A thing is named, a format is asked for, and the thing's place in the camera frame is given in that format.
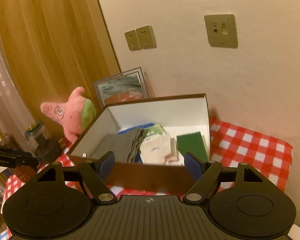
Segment framed picture against wall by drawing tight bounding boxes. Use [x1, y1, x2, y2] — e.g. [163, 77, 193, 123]
[93, 67, 155, 107]

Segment blue cloth in box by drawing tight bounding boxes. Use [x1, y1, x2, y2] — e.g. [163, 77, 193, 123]
[117, 122, 154, 163]

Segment glass jar with lid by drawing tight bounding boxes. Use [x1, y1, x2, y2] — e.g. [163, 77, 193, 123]
[24, 121, 50, 153]

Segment sheer white curtain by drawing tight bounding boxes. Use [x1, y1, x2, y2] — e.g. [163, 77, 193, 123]
[0, 37, 34, 150]

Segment orange brown curtain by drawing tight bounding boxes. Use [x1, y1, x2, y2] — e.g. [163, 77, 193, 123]
[0, 0, 120, 139]

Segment dark round jar base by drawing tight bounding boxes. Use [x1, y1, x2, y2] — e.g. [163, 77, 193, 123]
[35, 136, 61, 164]

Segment dark green sponge pad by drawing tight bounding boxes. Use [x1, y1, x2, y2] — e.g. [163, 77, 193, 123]
[177, 132, 208, 161]

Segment double wall socket plate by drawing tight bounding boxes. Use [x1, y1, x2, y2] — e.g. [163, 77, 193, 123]
[125, 25, 157, 51]

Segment red white checkered tablecloth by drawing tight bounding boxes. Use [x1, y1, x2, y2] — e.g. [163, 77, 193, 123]
[2, 118, 293, 204]

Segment green tissue packet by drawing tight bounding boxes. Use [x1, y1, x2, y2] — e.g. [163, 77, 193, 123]
[140, 125, 179, 165]

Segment grey cloth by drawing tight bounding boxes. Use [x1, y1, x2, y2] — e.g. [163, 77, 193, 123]
[91, 128, 146, 163]

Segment single wall outlet plate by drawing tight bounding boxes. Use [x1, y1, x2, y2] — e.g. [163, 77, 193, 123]
[204, 14, 238, 48]

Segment brown cardboard box white inside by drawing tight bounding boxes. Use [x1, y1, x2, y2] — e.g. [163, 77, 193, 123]
[69, 94, 210, 194]

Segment pink starfish plush toy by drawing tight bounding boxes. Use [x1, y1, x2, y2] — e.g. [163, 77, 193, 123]
[40, 87, 97, 144]

